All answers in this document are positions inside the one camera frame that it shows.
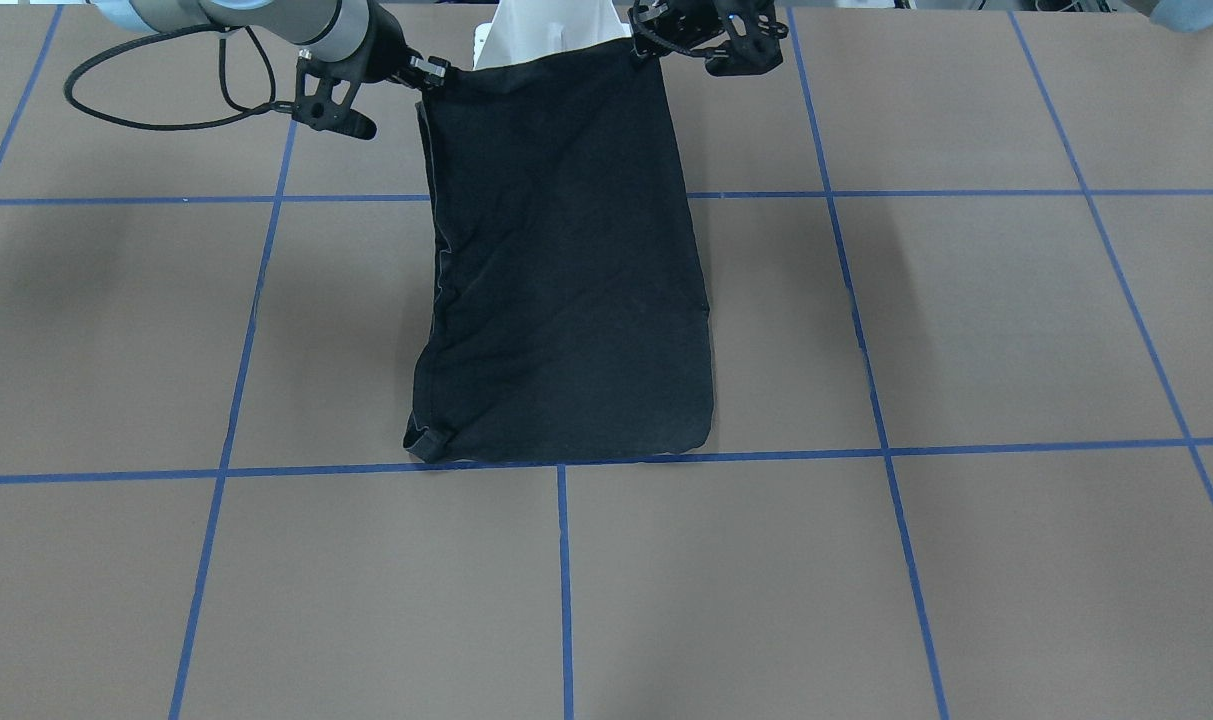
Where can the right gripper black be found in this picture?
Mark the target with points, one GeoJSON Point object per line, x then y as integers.
{"type": "Point", "coordinates": [387, 52]}

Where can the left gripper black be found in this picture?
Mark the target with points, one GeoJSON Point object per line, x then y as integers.
{"type": "Point", "coordinates": [682, 27]}

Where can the black graphic t-shirt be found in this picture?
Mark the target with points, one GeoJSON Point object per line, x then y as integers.
{"type": "Point", "coordinates": [569, 307]}

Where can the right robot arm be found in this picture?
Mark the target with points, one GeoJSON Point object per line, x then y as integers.
{"type": "Point", "coordinates": [337, 32]}

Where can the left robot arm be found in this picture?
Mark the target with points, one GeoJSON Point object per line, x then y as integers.
{"type": "Point", "coordinates": [1177, 16]}

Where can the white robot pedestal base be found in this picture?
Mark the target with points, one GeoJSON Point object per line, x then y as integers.
{"type": "Point", "coordinates": [527, 30]}

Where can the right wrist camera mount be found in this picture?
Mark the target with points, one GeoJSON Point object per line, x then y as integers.
{"type": "Point", "coordinates": [324, 96]}

